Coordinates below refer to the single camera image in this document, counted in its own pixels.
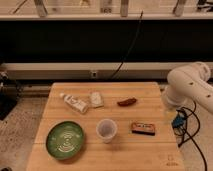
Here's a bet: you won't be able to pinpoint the green ceramic plate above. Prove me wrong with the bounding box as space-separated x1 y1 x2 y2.
45 121 85 160

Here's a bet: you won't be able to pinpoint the white tube with label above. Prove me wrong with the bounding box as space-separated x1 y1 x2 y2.
60 93 88 114

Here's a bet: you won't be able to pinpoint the black cables on floor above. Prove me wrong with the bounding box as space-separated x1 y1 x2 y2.
175 99 209 171

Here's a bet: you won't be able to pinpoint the blue device on floor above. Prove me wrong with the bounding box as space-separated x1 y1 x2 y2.
172 114 185 128

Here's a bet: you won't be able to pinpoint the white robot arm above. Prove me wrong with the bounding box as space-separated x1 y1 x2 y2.
161 62 213 124

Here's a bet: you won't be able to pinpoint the black hanging cable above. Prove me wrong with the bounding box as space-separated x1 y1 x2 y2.
107 10 145 81

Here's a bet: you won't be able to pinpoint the small white packet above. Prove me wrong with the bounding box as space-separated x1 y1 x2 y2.
90 92 104 108

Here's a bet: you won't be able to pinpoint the brown and black box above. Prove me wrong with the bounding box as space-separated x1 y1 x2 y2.
131 122 155 136

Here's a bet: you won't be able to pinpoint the black equipment at left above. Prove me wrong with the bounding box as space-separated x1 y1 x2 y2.
0 71 22 121

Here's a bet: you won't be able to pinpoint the white ceramic cup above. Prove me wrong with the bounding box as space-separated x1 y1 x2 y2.
96 119 118 143

